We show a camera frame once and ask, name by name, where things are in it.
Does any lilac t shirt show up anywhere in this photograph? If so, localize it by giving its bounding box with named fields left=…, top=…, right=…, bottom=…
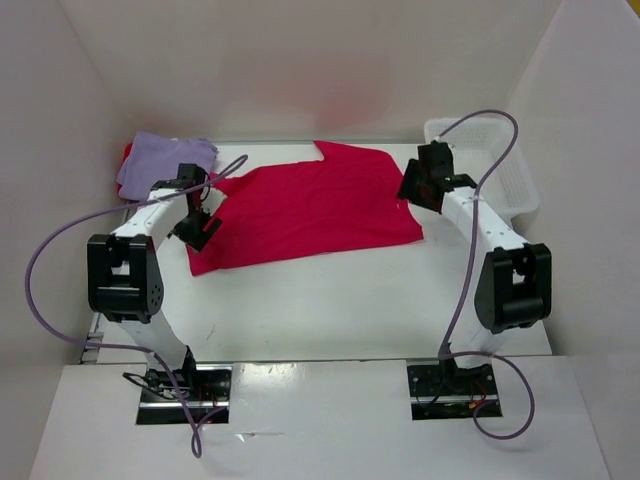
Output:
left=129, top=131, right=218, bottom=202

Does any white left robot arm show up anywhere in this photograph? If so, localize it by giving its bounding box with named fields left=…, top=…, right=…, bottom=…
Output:
left=87, top=164, right=222, bottom=392

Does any white plastic basket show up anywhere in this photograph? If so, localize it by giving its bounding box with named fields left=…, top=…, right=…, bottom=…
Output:
left=424, top=116, right=540, bottom=220

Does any magenta t shirt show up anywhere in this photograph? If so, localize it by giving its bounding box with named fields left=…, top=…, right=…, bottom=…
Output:
left=187, top=141, right=423, bottom=276

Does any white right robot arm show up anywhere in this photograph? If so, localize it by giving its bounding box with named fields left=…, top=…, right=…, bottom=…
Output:
left=397, top=141, right=552, bottom=376

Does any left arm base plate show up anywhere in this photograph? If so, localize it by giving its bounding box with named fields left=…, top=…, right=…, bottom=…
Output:
left=122, top=364, right=233, bottom=426

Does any red t shirt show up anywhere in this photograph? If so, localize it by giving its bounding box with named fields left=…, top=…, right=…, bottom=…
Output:
left=116, top=143, right=135, bottom=201

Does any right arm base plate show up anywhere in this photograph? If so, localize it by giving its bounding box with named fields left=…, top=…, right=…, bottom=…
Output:
left=406, top=360, right=502, bottom=421

